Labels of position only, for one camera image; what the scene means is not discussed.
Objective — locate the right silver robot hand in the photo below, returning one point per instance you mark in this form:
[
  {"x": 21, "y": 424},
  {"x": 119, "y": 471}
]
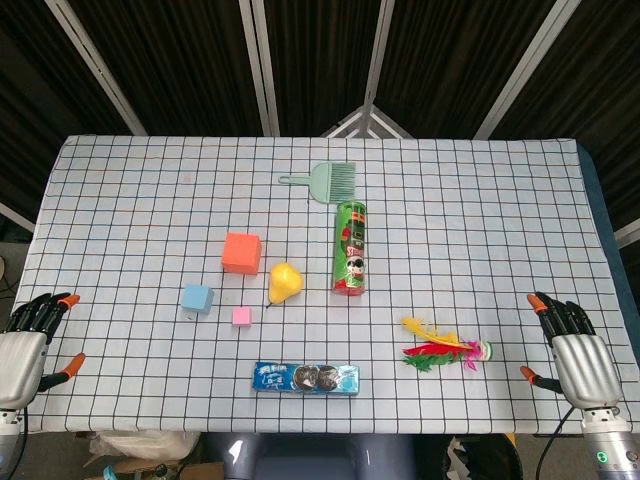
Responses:
[{"x": 585, "y": 367}]

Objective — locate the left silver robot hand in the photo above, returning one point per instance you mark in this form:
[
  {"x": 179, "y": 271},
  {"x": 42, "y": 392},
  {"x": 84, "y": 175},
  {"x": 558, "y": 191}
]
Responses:
[{"x": 22, "y": 357}]

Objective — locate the blue foam cube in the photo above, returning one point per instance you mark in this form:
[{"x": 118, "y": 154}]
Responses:
[{"x": 196, "y": 298}]

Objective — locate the small pink cube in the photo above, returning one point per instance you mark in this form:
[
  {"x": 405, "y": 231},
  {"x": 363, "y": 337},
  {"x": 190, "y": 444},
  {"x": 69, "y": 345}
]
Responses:
[{"x": 242, "y": 316}]

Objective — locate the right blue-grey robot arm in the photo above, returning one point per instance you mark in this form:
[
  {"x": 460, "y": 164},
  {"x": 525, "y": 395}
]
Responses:
[{"x": 610, "y": 450}]

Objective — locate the black waste bin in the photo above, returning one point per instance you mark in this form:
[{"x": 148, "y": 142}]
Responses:
[{"x": 490, "y": 460}]

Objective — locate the colourful feather shuttlecock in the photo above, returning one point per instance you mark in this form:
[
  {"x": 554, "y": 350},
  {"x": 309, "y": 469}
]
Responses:
[{"x": 440, "y": 350}]

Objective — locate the white plastic bag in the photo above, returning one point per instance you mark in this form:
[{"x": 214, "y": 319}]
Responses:
[{"x": 145, "y": 445}]

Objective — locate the brown cardboard box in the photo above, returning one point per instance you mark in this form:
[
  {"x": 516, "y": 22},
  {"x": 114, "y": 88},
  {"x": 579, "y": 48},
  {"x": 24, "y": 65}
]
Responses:
[{"x": 200, "y": 471}]

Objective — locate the checked white tablecloth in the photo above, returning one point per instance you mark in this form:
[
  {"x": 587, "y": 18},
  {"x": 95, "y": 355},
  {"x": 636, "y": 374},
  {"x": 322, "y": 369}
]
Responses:
[{"x": 450, "y": 200}]

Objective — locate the orange foam cube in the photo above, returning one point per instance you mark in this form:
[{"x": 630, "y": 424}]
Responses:
[{"x": 240, "y": 252}]

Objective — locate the green chips can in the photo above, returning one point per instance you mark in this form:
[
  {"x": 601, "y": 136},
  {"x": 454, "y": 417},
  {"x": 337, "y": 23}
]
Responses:
[{"x": 351, "y": 250}]

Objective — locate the yellow toy pear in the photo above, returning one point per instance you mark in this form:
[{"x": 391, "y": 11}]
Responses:
[{"x": 284, "y": 282}]

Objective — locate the blue cookie box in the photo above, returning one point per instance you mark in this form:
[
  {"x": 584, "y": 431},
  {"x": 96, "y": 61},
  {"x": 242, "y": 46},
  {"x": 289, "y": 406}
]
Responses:
[{"x": 305, "y": 379}]

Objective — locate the blue-grey robot torso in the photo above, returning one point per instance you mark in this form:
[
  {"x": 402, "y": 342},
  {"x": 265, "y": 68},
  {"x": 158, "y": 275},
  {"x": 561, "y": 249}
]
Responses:
[{"x": 300, "y": 457}]

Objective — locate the green plastic comb scoop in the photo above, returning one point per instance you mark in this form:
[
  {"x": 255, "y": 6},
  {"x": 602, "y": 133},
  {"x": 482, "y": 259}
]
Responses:
[{"x": 327, "y": 182}]

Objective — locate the white partition frame post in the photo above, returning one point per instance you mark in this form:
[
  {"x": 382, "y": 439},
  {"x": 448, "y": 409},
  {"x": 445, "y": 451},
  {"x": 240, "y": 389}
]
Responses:
[
  {"x": 17, "y": 217},
  {"x": 259, "y": 60},
  {"x": 627, "y": 235},
  {"x": 95, "y": 65},
  {"x": 379, "y": 50},
  {"x": 521, "y": 65}
]

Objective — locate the grey triangular metal frame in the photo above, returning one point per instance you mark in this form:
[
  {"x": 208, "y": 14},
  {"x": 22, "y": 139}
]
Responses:
[{"x": 367, "y": 125}]

